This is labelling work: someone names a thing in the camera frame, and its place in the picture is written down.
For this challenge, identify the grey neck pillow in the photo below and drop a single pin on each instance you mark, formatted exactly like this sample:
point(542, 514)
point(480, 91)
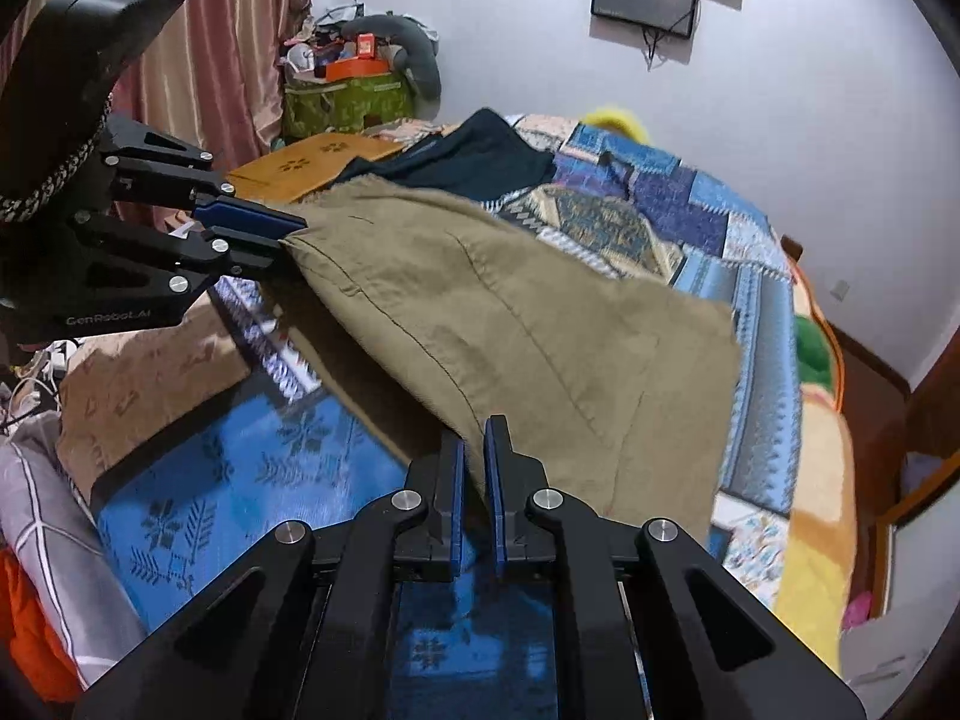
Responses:
point(412, 45)

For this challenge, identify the grey white-striped pillow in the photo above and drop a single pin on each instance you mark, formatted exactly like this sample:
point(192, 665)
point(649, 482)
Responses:
point(52, 540)

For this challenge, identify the orange box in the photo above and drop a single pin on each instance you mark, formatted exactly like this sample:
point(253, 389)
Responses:
point(358, 69)

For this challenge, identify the yellow plush toy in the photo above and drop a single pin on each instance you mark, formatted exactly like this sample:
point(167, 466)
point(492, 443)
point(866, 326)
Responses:
point(615, 120)

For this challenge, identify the wooden bed frame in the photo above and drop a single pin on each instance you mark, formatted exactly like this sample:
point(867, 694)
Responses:
point(862, 405)

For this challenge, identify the pink striped curtain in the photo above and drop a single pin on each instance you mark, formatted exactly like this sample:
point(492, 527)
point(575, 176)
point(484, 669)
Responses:
point(195, 45)

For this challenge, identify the dark navy garment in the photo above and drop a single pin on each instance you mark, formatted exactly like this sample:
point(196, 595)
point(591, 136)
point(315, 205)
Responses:
point(469, 157)

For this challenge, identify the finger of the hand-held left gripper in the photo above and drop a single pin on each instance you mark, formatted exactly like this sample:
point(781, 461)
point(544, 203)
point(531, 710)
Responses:
point(247, 211)
point(255, 247)

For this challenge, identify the khaki pants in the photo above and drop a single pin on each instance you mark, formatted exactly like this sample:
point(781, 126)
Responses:
point(525, 330)

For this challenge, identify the blue patchwork blanket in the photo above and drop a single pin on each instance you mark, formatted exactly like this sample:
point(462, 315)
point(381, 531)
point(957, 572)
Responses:
point(675, 255)

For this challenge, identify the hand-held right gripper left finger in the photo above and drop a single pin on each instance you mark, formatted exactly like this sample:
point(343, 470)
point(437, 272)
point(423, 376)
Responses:
point(455, 499)

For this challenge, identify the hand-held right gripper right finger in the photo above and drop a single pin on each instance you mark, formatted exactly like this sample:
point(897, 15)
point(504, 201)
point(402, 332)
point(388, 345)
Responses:
point(495, 499)

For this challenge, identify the green patterned bag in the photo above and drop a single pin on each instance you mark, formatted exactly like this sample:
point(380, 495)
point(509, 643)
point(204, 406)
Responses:
point(346, 106)

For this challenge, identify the orange cloth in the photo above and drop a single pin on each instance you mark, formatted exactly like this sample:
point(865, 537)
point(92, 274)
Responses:
point(26, 630)

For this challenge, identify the tan patterned blanket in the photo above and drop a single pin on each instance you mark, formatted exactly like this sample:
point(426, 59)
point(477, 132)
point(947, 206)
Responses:
point(150, 382)

